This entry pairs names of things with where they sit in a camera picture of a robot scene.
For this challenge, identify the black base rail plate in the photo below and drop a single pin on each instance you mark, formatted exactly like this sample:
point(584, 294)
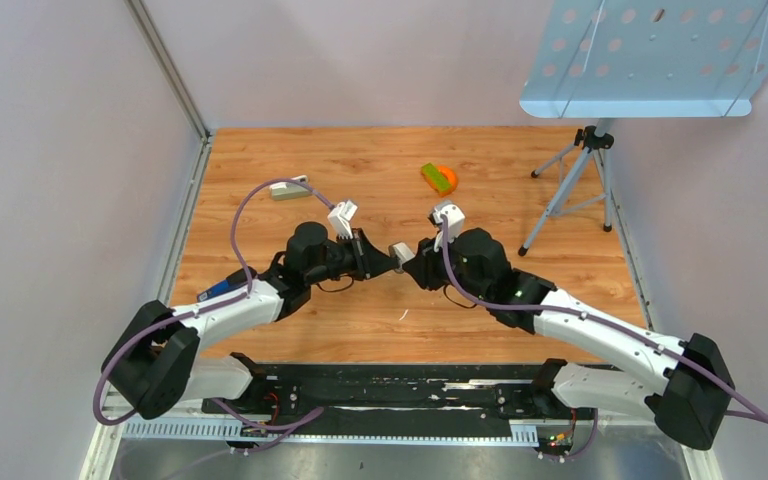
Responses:
point(407, 399)

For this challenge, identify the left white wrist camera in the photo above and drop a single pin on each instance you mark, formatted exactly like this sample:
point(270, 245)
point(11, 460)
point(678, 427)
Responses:
point(340, 216)

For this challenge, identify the grey tripod stand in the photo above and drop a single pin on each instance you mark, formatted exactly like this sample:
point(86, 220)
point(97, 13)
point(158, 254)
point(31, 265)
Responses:
point(591, 144)

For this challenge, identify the beige grey stapler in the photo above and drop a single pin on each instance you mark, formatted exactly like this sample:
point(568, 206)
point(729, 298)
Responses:
point(401, 252)

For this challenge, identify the green orange tape dispenser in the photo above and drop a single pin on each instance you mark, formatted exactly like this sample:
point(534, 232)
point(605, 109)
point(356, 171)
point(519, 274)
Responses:
point(441, 179)

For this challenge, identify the light blue perforated tray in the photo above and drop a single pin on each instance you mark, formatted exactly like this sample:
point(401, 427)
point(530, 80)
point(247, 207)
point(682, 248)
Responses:
point(649, 59)

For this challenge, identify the white slotted cable duct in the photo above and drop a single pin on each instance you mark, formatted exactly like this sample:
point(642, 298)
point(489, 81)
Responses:
point(227, 429)

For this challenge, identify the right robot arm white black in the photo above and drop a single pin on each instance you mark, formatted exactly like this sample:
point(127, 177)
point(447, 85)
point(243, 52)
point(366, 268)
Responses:
point(680, 385)

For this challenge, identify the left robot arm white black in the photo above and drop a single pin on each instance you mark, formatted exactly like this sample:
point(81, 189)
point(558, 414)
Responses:
point(157, 361)

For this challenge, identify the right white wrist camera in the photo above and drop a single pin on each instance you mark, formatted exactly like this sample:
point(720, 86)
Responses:
point(449, 219)

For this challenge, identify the small silver stapler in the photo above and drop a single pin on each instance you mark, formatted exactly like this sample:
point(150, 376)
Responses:
point(281, 191)

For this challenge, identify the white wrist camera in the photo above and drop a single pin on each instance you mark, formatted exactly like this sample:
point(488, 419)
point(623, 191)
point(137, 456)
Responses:
point(449, 219)
point(340, 216)

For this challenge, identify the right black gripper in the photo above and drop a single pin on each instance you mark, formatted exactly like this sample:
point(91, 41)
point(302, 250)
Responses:
point(423, 266)

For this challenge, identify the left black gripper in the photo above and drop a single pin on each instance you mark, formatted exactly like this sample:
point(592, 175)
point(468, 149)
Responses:
point(367, 260)

